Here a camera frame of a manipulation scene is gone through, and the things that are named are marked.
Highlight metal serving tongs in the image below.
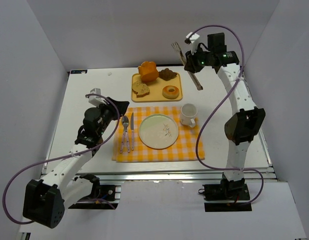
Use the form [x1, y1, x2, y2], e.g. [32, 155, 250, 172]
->
[171, 42, 203, 91]

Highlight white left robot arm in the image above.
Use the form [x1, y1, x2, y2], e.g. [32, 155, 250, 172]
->
[22, 98, 130, 229]

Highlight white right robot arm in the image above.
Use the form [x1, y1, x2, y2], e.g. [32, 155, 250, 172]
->
[184, 32, 266, 192]

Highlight sliced toast bread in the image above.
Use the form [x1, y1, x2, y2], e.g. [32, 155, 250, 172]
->
[131, 80, 150, 98]

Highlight brown chocolate bread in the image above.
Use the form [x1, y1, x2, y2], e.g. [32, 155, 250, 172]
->
[159, 68, 178, 81]

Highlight orange bread loaf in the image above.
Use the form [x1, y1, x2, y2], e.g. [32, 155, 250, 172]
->
[138, 61, 159, 83]

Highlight silver fork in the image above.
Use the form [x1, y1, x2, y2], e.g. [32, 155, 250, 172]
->
[121, 115, 131, 153]

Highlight silver table knife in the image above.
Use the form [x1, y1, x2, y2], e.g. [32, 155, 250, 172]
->
[130, 112, 135, 151]

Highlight yellow checkered placemat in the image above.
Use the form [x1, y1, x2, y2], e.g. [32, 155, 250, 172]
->
[112, 106, 200, 163]

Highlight yellow serving tray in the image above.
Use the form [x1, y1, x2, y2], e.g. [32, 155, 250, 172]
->
[131, 73, 183, 103]

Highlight pale green round plate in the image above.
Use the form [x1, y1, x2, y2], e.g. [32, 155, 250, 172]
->
[138, 113, 179, 150]

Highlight glazed donut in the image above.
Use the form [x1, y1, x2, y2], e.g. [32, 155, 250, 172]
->
[162, 85, 180, 99]

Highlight white mug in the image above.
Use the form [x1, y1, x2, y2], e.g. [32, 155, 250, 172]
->
[180, 103, 198, 128]

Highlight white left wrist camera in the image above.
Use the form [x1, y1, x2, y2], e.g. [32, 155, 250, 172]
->
[86, 88, 104, 107]

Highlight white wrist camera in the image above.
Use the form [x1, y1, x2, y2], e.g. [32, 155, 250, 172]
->
[184, 32, 200, 55]
[86, 88, 104, 107]

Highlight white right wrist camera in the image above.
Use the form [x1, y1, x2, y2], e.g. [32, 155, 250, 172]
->
[184, 32, 200, 55]

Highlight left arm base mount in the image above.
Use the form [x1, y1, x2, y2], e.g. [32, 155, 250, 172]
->
[69, 173, 120, 210]

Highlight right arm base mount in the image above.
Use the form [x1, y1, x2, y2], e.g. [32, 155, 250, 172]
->
[198, 176, 252, 213]

